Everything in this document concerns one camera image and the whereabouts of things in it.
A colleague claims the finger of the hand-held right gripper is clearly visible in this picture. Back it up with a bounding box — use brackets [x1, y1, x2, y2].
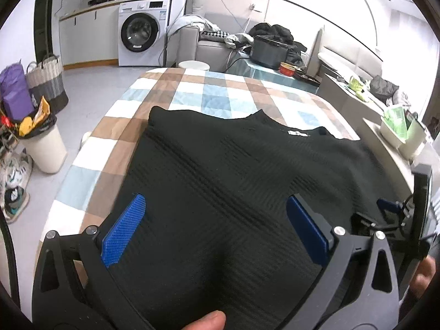
[376, 197, 413, 218]
[351, 212, 411, 240]

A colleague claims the grey clothes pile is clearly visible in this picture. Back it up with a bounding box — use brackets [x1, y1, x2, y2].
[369, 76, 411, 107]

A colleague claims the person's left hand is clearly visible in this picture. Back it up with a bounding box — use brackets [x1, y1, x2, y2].
[180, 310, 227, 330]

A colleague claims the white washing machine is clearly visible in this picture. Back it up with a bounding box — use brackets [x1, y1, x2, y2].
[118, 0, 171, 67]

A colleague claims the checked blanket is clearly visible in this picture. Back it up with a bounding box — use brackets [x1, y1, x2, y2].
[45, 67, 361, 282]

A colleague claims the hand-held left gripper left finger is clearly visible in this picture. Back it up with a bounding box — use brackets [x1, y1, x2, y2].
[32, 192, 154, 330]

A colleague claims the black door frame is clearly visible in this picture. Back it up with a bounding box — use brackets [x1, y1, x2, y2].
[34, 0, 57, 62]

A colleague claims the black tray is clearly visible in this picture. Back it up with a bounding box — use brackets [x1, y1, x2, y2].
[293, 70, 321, 87]

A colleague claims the purple bag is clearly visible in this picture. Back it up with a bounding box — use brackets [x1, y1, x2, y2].
[0, 62, 35, 119]

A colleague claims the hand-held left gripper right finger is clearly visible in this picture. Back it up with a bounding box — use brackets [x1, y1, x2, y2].
[282, 194, 400, 330]

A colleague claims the white pillow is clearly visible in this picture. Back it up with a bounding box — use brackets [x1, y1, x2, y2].
[318, 52, 348, 73]

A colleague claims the black kitchen appliance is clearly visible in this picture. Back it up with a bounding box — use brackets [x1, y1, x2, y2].
[249, 35, 288, 70]

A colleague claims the green toy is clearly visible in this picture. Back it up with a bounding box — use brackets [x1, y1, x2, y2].
[349, 76, 367, 98]

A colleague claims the person's right hand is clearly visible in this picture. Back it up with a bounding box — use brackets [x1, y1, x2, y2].
[411, 256, 438, 298]

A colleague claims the houndstooth pillow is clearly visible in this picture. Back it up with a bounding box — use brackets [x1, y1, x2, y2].
[201, 29, 231, 42]

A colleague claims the white trash bin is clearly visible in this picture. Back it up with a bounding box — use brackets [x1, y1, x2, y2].
[21, 122, 67, 174]

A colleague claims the woven grey white basket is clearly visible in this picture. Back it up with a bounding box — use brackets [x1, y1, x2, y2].
[26, 53, 69, 114]

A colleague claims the white green sneaker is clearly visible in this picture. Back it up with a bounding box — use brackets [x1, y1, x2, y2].
[0, 148, 33, 188]

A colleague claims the white container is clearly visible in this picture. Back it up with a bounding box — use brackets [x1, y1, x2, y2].
[380, 112, 428, 160]

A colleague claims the grey teal sneaker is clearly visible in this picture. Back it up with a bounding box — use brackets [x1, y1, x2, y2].
[3, 186, 30, 223]

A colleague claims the yellow packet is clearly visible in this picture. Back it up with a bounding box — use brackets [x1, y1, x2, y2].
[19, 96, 51, 136]

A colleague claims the teal covered table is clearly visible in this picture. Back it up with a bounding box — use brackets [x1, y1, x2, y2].
[225, 57, 320, 95]

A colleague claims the white kitchen cabinet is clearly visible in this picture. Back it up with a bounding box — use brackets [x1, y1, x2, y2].
[58, 5, 121, 71]

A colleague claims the black knit sweater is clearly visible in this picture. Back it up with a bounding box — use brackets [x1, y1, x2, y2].
[101, 106, 413, 330]

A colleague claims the grey sofa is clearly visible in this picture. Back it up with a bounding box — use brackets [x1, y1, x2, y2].
[175, 26, 255, 73]

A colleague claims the grey green cloth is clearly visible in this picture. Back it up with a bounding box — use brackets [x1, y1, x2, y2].
[223, 32, 255, 50]

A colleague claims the light grey blanket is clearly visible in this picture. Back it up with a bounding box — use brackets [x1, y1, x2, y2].
[167, 14, 221, 37]

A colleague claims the white round stool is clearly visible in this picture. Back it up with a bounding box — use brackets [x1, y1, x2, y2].
[178, 60, 210, 73]

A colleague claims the grey low cabinet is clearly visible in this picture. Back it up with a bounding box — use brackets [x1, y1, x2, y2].
[318, 74, 386, 124]

